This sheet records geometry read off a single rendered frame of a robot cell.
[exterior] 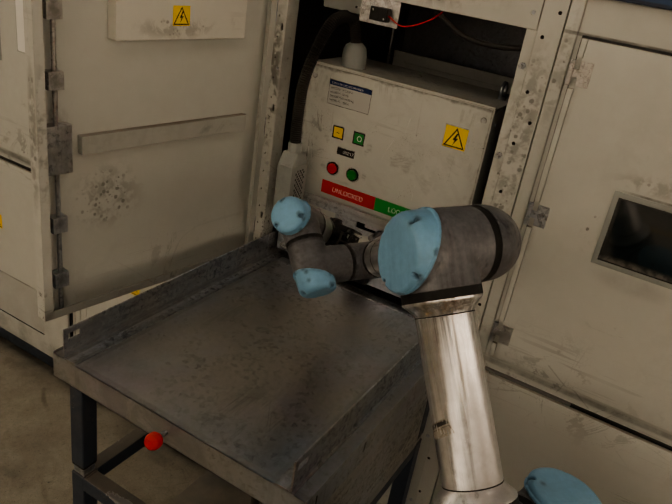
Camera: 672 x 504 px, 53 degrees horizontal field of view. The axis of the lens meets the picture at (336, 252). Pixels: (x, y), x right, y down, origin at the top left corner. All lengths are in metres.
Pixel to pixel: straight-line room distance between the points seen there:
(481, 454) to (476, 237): 0.29
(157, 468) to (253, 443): 1.19
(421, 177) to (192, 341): 0.66
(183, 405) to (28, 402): 1.45
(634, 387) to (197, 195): 1.11
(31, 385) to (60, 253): 1.32
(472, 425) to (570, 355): 0.68
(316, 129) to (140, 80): 0.47
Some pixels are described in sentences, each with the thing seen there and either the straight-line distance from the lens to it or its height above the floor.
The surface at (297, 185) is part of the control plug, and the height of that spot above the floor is 1.09.
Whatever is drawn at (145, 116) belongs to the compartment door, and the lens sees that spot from 1.58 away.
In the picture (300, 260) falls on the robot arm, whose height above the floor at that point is 1.12.
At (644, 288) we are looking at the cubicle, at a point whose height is 1.13.
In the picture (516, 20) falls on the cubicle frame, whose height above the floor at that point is 1.58.
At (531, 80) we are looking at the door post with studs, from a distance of 1.48.
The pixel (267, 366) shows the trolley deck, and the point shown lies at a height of 0.85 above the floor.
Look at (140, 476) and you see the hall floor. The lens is 2.41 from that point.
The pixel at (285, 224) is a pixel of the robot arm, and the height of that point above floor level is 1.18.
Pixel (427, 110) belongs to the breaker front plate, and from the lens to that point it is 1.61.
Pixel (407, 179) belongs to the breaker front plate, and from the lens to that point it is 1.66.
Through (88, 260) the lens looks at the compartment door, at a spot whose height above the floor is 0.94.
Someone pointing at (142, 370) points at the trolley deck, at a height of 0.85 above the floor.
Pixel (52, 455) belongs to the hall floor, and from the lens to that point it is 2.51.
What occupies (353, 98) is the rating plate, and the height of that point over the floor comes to 1.33.
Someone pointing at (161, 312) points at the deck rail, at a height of 0.85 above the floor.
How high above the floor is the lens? 1.69
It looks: 25 degrees down
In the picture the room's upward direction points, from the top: 9 degrees clockwise
